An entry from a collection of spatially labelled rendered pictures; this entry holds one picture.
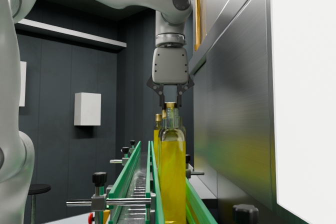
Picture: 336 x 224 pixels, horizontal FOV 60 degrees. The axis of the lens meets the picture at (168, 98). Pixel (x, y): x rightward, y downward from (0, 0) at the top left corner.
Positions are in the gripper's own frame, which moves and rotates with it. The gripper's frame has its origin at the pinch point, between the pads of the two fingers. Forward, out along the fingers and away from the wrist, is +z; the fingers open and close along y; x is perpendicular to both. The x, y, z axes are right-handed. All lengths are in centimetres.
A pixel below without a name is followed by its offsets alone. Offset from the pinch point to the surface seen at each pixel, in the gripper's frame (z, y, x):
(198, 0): -44, -13, -32
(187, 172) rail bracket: 20.3, -5.7, -7.2
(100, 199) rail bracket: 20.1, 14.5, 24.0
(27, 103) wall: -19, 153, -272
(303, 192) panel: 14, -13, 47
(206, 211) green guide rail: 19.9, -3.8, 33.1
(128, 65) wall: -79, 40, -334
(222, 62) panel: -8.9, -11.9, 11.7
